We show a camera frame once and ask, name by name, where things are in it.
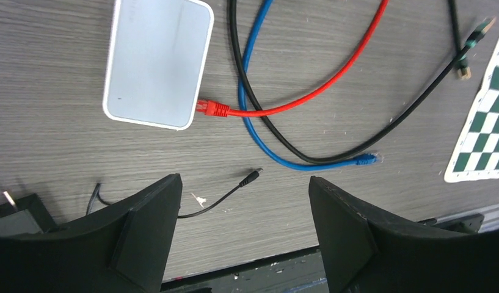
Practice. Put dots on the black power adapter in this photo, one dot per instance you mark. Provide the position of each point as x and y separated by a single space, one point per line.
28 215

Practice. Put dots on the green white chessboard mat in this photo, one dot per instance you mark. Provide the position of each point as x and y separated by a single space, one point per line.
476 154

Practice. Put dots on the white network switch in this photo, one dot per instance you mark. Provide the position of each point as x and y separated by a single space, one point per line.
155 62

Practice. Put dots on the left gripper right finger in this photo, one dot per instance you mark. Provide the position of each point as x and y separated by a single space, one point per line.
365 248

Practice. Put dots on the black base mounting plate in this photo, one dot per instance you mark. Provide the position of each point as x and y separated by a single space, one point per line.
303 271

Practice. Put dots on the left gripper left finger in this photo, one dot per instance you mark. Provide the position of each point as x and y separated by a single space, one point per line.
123 247

